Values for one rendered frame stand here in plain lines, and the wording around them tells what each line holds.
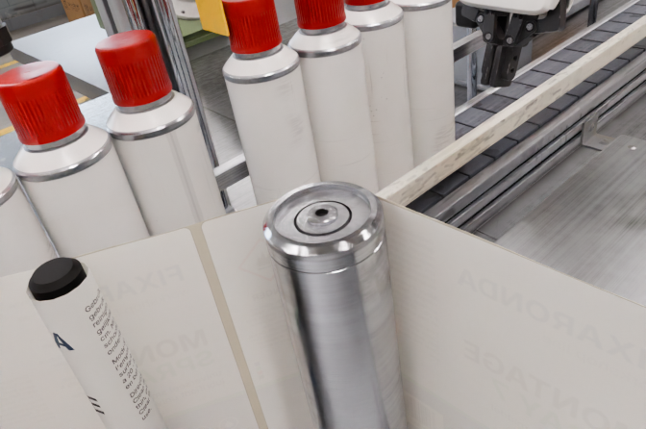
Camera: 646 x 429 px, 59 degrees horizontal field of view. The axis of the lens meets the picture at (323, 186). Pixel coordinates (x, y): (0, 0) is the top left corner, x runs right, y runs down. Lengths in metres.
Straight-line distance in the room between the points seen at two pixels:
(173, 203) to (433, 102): 0.24
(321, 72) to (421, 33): 0.10
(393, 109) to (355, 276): 0.29
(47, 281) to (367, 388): 0.11
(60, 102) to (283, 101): 0.14
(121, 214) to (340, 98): 0.17
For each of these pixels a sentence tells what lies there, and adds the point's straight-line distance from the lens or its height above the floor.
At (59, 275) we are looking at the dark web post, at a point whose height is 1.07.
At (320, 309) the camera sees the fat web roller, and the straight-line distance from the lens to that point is 0.18.
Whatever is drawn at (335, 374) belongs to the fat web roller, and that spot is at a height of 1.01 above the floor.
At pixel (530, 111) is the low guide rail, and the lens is 0.59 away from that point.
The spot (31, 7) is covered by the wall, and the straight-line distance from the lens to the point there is 5.97.
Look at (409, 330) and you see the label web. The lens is 0.22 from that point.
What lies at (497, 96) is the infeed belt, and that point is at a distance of 0.67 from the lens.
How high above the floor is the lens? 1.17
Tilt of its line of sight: 33 degrees down
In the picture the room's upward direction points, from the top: 10 degrees counter-clockwise
